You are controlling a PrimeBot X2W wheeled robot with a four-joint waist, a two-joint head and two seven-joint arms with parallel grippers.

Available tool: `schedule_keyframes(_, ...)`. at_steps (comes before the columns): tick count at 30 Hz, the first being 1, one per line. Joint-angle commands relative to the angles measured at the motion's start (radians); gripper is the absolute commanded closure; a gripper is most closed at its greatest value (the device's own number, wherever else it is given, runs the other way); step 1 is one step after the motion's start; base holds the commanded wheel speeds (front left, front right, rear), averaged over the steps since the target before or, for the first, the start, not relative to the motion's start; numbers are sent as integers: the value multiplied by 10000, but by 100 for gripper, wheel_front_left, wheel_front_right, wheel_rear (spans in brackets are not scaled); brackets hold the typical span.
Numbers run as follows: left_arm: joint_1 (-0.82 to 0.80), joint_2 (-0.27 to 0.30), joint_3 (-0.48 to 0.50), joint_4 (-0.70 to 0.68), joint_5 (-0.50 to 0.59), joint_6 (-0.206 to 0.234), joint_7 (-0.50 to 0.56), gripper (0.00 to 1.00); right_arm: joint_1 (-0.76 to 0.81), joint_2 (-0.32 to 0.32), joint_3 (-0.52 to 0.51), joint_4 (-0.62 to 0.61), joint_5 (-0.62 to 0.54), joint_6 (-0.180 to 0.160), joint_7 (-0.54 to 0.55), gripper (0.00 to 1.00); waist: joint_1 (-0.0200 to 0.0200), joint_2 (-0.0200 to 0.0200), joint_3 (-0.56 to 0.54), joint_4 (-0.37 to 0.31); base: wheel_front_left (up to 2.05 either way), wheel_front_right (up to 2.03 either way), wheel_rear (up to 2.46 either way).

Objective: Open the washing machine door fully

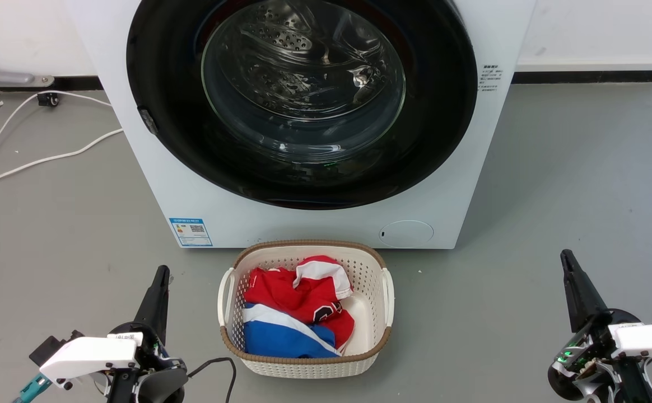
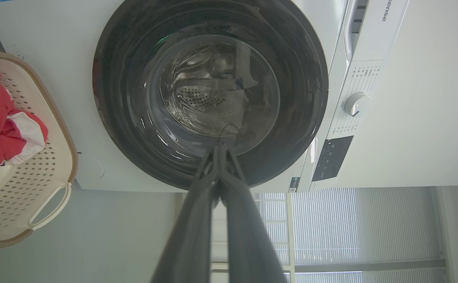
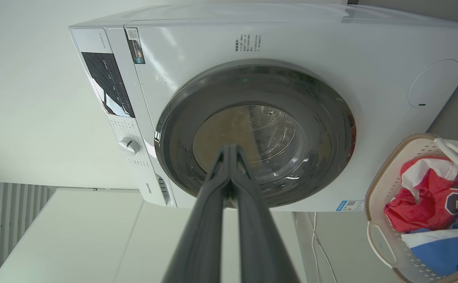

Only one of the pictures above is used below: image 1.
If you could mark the grey metal pipe bracket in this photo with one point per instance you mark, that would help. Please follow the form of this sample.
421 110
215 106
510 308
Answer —
7 77

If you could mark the white front-load washing machine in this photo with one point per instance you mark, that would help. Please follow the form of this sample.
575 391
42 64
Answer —
303 226

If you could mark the small black floor fitting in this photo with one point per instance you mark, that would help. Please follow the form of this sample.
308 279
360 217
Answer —
49 99

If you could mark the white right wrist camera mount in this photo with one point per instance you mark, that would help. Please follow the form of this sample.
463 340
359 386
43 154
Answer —
651 338

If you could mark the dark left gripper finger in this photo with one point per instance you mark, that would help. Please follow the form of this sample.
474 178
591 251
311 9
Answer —
149 305
163 313

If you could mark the round white filter cover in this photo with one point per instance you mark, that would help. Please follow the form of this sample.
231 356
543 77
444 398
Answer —
406 234

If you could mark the blue energy label sticker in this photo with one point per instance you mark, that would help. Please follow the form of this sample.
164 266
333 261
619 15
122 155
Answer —
190 232

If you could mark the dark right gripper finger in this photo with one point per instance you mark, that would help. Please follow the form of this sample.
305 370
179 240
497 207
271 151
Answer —
573 302
589 302

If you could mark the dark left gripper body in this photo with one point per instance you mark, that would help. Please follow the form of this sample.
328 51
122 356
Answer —
158 375

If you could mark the cream perforated laundry basket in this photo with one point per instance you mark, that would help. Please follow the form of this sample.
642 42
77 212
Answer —
372 313

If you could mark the black round glass washer door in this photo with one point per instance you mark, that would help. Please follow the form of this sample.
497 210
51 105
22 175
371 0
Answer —
161 67

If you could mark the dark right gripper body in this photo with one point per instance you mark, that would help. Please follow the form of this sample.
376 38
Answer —
595 347

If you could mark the red white blue garment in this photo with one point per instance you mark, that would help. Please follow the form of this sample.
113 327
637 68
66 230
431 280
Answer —
281 291

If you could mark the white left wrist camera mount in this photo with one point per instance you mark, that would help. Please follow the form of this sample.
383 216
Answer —
91 355

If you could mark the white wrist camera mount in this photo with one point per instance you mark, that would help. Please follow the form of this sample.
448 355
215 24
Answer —
91 355
651 338

